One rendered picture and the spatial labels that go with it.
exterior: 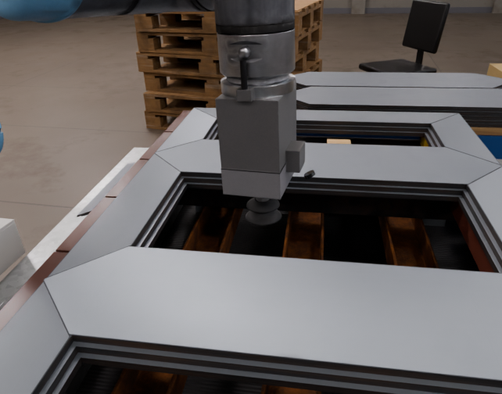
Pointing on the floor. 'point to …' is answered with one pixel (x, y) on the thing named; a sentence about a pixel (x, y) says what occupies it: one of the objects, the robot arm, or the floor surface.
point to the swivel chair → (417, 38)
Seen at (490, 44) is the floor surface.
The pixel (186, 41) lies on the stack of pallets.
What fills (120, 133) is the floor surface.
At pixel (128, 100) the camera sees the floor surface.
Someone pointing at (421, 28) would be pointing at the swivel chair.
